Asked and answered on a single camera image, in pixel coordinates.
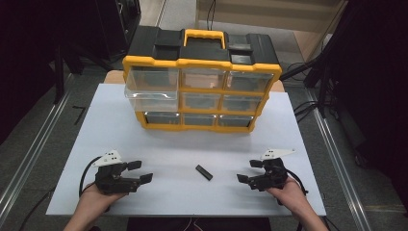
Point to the person's dark clothing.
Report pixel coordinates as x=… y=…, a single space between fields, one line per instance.
x=231 y=224

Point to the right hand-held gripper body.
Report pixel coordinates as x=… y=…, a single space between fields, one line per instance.
x=272 y=176

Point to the person's left hand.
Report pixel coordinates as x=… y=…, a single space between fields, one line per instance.
x=94 y=199

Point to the black equipment rack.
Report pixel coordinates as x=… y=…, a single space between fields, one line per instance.
x=123 y=29

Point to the beige wooden cabinet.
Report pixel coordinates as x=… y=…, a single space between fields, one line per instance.
x=272 y=14

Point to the large clear plastic drawer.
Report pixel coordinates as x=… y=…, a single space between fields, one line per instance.
x=151 y=96

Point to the black metal stand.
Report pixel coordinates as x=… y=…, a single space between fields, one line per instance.
x=322 y=83
x=59 y=73

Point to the yellow black organizer cabinet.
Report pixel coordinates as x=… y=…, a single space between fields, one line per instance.
x=205 y=53

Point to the yellow floor tape strip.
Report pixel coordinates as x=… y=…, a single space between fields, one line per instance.
x=385 y=208

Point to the small black rectangular block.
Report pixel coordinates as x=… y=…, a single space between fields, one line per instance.
x=204 y=172

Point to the group of small clear drawers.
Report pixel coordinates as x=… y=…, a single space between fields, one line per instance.
x=240 y=103

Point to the aluminium floor rail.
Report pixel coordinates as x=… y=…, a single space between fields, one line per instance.
x=30 y=160
x=341 y=166

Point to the person's right hand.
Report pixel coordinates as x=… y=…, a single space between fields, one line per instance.
x=292 y=197

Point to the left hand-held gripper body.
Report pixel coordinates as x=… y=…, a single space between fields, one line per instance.
x=110 y=181

